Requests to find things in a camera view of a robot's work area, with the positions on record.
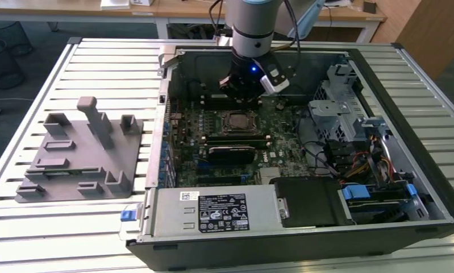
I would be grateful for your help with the blue disk carrier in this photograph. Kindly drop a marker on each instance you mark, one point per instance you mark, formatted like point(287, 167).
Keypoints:
point(355, 193)

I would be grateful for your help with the silver power supply with label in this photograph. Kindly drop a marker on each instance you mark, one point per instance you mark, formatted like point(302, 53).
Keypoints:
point(173, 210)

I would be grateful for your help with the grey plastic parts rack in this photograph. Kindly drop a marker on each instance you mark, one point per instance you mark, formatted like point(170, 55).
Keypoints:
point(82, 159)

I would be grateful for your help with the black open PC case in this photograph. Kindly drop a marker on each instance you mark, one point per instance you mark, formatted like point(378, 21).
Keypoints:
point(249, 253)

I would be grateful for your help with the CPU socket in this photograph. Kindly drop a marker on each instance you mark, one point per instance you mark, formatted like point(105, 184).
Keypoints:
point(222, 132)

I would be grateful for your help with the silver square CPU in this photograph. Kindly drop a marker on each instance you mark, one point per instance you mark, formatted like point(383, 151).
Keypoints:
point(238, 121)

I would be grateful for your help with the small white box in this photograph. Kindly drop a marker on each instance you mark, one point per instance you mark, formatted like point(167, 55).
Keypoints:
point(141, 2)

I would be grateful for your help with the black drive box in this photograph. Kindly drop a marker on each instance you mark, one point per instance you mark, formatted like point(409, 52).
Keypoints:
point(310, 202)

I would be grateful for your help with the green RAM stick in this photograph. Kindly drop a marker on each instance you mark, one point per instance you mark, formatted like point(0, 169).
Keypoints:
point(84, 171)

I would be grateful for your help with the small blue clip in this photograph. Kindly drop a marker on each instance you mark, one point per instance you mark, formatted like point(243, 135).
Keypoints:
point(410, 190)

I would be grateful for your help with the black graphics card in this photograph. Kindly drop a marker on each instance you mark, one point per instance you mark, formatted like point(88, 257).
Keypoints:
point(230, 156)

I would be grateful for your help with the blue case latch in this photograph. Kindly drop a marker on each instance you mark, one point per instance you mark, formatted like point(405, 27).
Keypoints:
point(127, 215)

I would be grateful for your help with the wooden cabinet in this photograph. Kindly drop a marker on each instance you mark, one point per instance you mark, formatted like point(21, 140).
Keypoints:
point(431, 28)

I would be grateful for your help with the white black-faced wrist camera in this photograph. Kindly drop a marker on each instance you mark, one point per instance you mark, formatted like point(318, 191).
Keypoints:
point(274, 78)

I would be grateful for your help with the green motherboard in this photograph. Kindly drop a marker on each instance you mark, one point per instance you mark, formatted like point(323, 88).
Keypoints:
point(286, 159)

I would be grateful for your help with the small black desk object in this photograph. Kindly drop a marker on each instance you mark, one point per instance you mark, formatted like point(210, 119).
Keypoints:
point(369, 7)

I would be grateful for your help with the silver metal drive cage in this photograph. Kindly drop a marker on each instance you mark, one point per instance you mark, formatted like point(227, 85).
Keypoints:
point(333, 113)

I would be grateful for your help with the silver chipset heatsink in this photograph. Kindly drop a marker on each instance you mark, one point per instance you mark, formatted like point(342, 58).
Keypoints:
point(270, 174)

